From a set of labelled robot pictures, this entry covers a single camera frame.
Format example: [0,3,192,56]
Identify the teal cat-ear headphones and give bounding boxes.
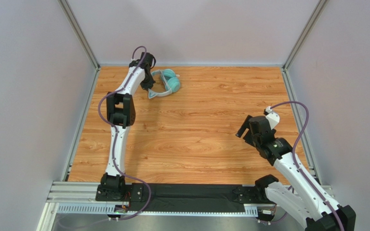
[148,69,181,99]

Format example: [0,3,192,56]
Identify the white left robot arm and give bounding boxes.
[96,51,156,201]

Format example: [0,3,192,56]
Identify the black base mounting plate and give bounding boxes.
[95,182,277,214]

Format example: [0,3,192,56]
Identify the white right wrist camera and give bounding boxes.
[264,106,280,129]

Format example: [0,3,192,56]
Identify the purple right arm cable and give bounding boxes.
[270,101,346,231]

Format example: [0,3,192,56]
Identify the aluminium right frame rail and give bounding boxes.
[281,0,329,184]

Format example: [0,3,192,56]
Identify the aluminium frame rail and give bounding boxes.
[281,0,329,184]
[36,180,346,231]
[59,0,100,181]

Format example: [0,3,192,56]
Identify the aluminium left frame rail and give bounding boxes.
[59,0,100,181]

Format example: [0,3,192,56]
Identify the aluminium front frame rail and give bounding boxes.
[36,180,346,231]

